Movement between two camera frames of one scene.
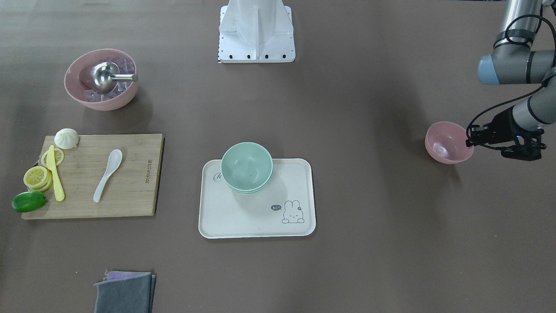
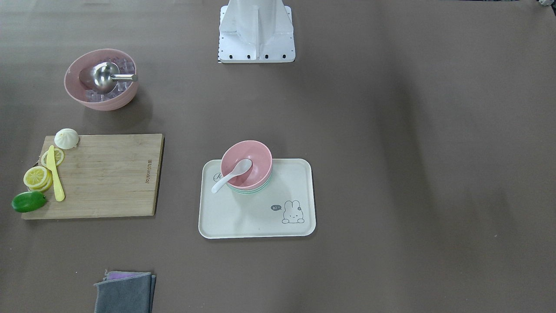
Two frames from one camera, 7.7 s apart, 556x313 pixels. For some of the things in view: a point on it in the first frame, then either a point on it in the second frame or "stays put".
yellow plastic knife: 51,164 stays put
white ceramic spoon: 114,161 → 243,166
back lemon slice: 47,185 stays put
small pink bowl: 446,142 → 260,171
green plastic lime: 28,201 stays put
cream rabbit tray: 287,208 stays put
